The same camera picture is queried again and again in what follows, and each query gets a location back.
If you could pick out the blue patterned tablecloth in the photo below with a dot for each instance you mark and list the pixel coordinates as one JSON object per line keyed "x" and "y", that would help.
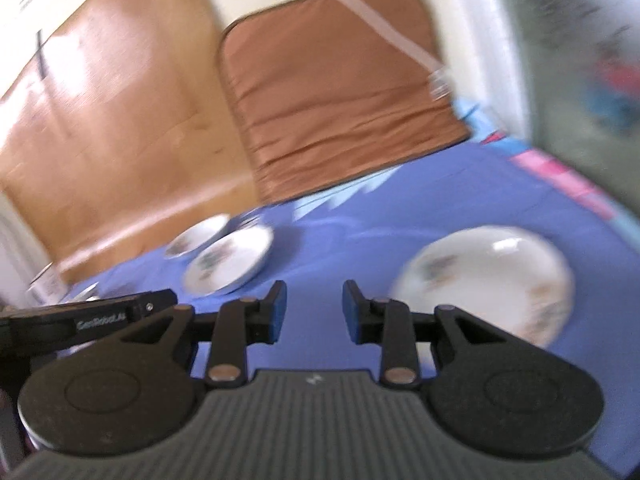
{"x": 367, "y": 230}

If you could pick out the wood pattern vinyl sheet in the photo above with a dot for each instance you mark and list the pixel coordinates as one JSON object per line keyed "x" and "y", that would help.
{"x": 117, "y": 135}

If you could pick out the frosted glass window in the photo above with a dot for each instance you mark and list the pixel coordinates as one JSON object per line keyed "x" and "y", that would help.
{"x": 580, "y": 61}

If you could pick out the floral plate back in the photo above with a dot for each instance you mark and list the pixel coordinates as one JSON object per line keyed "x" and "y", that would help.
{"x": 198, "y": 236}

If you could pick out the red flower bowl back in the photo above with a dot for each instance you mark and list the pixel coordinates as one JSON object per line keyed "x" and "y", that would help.
{"x": 89, "y": 293}

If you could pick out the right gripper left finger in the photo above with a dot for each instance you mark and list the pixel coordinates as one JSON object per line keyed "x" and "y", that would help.
{"x": 141, "y": 385}

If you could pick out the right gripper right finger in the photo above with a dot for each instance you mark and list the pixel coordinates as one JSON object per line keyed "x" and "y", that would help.
{"x": 485, "y": 387}

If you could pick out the white enamel mug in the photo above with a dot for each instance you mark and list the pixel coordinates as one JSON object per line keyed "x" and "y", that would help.
{"x": 47, "y": 287}

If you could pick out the floral plate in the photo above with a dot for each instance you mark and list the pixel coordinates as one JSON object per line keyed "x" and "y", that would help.
{"x": 198, "y": 236}
{"x": 507, "y": 276}
{"x": 229, "y": 263}

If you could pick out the brown seat cushion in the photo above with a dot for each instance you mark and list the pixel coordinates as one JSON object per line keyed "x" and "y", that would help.
{"x": 321, "y": 99}

